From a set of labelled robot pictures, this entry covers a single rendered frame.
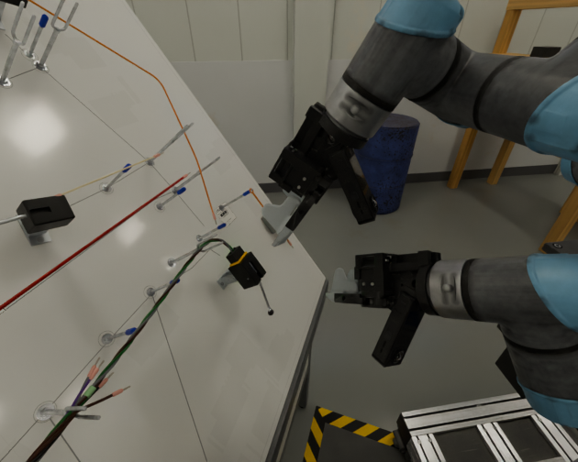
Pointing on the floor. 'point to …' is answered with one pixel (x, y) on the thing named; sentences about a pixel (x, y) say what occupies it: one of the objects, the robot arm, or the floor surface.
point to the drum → (389, 159)
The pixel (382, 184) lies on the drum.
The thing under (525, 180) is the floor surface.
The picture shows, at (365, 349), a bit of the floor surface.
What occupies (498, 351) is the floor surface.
